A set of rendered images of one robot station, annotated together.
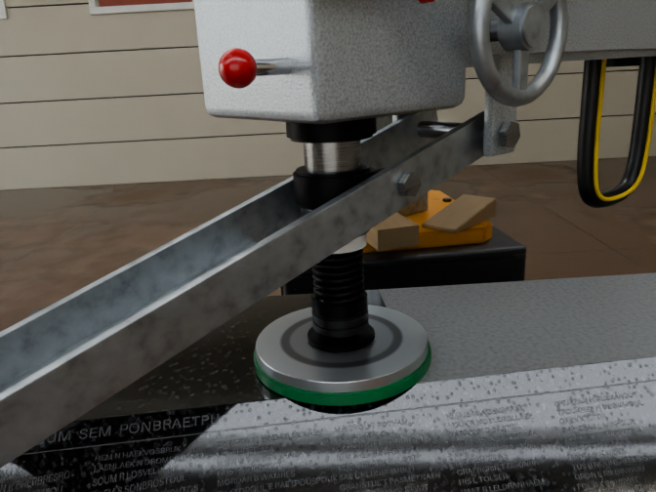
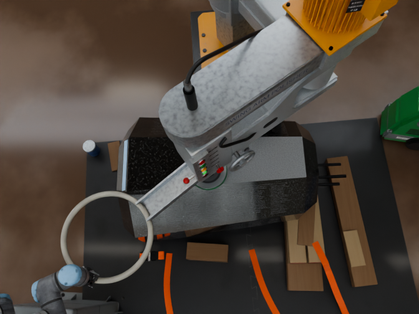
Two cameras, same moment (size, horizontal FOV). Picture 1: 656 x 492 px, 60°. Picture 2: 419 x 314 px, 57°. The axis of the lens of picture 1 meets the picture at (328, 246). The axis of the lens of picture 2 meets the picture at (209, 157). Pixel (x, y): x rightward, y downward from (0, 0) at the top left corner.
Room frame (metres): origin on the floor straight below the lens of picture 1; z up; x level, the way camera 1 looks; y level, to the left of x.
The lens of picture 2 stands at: (0.03, -0.18, 2.97)
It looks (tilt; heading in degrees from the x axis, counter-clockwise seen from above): 71 degrees down; 13
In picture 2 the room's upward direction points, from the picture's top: 11 degrees counter-clockwise
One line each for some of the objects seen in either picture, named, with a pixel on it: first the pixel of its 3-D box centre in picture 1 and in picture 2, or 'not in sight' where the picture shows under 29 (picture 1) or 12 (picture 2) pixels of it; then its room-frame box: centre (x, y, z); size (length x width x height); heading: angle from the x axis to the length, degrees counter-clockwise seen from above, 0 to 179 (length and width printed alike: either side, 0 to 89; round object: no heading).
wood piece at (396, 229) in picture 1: (383, 226); not in sight; (1.31, -0.13, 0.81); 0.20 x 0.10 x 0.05; 14
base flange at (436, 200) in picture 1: (381, 217); (236, 41); (1.56, -0.16, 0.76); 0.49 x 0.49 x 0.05; 6
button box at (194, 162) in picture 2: not in sight; (201, 166); (0.50, -0.02, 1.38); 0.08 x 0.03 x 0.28; 127
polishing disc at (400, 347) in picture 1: (341, 341); (207, 171); (0.63, -0.01, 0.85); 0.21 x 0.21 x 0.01
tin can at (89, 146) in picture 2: not in sight; (91, 148); (1.02, 1.01, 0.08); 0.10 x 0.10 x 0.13
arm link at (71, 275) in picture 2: not in sight; (72, 275); (0.03, 0.56, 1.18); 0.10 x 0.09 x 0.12; 118
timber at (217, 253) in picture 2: not in sight; (207, 252); (0.23, 0.03, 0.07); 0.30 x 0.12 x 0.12; 88
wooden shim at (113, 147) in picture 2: not in sight; (115, 156); (0.98, 0.82, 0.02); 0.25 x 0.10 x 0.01; 15
